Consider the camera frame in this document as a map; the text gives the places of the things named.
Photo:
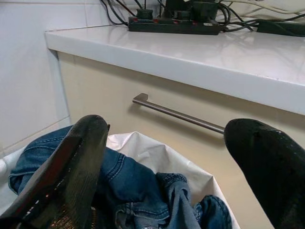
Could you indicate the black power strip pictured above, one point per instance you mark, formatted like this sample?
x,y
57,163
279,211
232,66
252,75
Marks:
x,y
174,26

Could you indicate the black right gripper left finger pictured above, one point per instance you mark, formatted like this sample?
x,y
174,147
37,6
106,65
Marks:
x,y
78,167

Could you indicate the white countertop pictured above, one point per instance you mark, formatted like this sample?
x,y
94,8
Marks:
x,y
190,52

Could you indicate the cream cabinet drawer front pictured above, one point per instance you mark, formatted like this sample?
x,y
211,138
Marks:
x,y
133,100

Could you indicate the white laundry basket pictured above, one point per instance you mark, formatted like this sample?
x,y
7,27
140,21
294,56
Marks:
x,y
166,155

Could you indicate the blue denim jeans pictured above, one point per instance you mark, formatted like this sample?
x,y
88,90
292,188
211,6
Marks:
x,y
133,188

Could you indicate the black plug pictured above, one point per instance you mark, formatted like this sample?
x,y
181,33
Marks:
x,y
144,13

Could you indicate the black power brick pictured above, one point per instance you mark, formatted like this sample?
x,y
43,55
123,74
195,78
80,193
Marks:
x,y
281,28

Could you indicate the black power adapter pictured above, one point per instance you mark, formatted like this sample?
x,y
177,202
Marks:
x,y
202,9

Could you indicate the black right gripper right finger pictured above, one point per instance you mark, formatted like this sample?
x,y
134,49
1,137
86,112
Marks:
x,y
271,167

